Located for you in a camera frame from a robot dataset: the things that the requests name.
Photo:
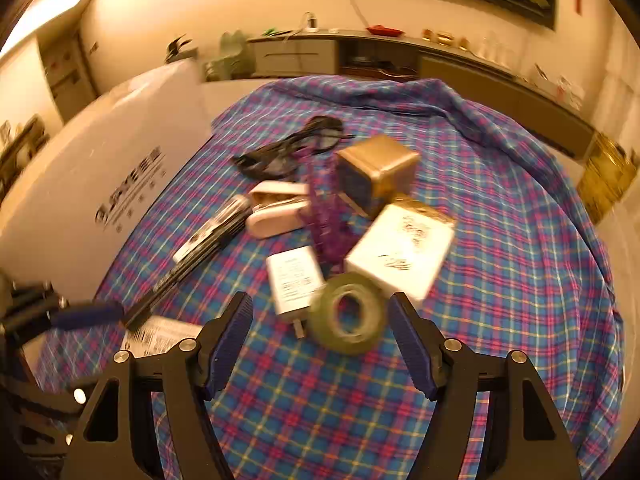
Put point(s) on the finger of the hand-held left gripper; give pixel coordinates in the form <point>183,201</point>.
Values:
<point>90,313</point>
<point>50,400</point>

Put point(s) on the white foam box container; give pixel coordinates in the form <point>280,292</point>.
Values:
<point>100,160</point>

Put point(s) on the ceiling light panel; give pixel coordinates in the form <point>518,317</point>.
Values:
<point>45,5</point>

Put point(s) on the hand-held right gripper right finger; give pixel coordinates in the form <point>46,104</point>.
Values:
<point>415,347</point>

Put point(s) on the white boxes on cabinet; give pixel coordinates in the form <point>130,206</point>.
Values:
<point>560,87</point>

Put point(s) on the gold square tin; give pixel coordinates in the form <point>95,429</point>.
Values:
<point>385,160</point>

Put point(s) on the potted plant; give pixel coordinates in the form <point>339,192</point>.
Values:
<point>179,46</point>

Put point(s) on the red tray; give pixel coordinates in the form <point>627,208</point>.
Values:
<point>385,31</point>

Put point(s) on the grey television cabinet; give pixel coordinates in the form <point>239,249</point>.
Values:
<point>300,55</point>

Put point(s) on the white charger plug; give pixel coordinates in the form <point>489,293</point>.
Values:
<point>292,280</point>

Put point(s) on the small red white packet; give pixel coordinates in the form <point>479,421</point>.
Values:
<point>160,335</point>

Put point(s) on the gold foil bag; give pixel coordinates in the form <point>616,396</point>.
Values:
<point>605,175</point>

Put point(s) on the gold ornaments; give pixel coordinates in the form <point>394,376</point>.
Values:
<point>445,39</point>

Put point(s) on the black marker pen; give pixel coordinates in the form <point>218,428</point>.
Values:
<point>170,282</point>

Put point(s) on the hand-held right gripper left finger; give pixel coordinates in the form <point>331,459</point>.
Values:
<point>230,345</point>

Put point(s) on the clear glass bottles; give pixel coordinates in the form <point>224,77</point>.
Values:
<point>492,50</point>

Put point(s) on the green tape roll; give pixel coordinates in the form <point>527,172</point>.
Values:
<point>320,325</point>

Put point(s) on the green plastic chair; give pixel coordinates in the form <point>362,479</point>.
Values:
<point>230,50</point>

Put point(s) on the black sunglasses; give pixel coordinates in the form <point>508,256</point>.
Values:
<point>280,162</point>

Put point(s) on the white box with gold side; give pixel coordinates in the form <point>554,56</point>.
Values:
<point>395,260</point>

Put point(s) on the blue pink plaid cloth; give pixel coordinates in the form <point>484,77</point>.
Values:
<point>500,260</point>

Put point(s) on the small green object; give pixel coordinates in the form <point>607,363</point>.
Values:
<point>272,32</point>

